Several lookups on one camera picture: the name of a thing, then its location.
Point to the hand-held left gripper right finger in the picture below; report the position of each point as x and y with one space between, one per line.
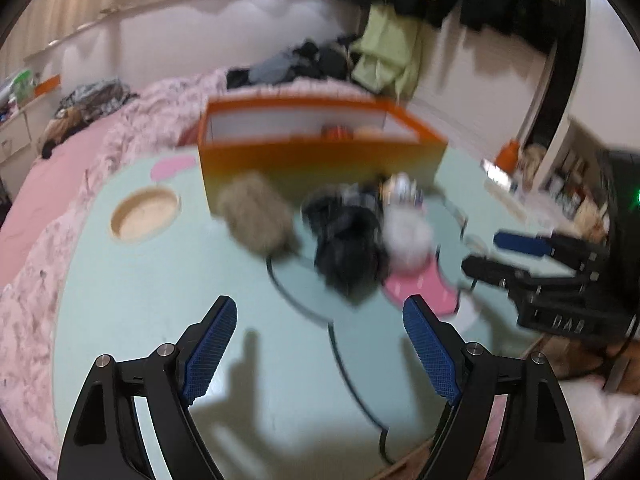
430 350

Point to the small orange box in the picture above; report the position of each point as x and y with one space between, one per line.
47 85

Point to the beige crumpled cloth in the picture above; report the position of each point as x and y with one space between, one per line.
532 157

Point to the pink bed sheet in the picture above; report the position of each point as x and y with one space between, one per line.
50 180

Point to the white fluffy scrunchie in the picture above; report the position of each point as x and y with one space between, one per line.
407 237

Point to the shiny silver round container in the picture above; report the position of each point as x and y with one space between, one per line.
400 187

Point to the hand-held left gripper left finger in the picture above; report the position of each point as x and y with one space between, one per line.
210 350

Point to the white open shelf unit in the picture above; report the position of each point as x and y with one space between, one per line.
575 135

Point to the dark patterned cloth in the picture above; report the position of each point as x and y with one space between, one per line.
92 97

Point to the pink floral quilt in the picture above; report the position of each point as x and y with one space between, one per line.
150 105

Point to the white bedside cabinet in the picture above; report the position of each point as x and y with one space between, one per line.
15 135

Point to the orange cardboard box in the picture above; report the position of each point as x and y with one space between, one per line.
310 160

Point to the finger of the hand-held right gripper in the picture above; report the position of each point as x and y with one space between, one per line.
495 270
520 242

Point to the grey brown fluffy scrunchie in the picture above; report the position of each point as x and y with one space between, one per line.
255 215

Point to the light green cloth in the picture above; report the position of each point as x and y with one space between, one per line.
385 45

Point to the green white packet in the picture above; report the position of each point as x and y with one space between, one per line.
22 85

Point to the orange water bottle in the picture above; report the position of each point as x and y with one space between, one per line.
509 157

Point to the smartphone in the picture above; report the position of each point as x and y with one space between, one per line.
500 175

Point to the pile of dark clothes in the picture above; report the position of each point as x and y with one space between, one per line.
320 62

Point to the white louvered cabinet door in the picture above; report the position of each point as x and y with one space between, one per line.
480 90

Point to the cluster of toiletry bottles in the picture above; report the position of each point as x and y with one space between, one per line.
565 185

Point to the black lace-trimmed scrunchie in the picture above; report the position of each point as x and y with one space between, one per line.
345 250

